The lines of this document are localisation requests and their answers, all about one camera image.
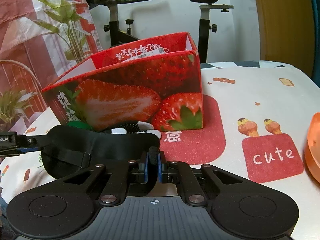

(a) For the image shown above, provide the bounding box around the orange plastic bowl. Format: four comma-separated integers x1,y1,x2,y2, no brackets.
304,113,320,183

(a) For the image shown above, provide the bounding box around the green tasselled zongzi sachet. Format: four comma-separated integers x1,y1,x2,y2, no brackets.
67,120,94,131

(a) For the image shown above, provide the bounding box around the white patterned table mat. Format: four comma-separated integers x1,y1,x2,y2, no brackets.
7,63,319,239

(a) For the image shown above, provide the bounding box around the black sleep eye mask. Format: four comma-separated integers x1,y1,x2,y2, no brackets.
41,125,166,197

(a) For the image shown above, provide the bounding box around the wooden door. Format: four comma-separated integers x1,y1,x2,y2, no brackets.
255,0,315,76

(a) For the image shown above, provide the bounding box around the black exercise bike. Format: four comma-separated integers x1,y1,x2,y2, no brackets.
83,0,234,64

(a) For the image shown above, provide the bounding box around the pink printed backdrop cloth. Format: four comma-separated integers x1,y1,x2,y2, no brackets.
1,0,102,132

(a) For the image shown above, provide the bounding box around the red strawberry cardboard box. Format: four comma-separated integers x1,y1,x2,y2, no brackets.
42,32,203,131

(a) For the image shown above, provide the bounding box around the black white sock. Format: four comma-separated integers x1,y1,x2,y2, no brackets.
101,121,162,139

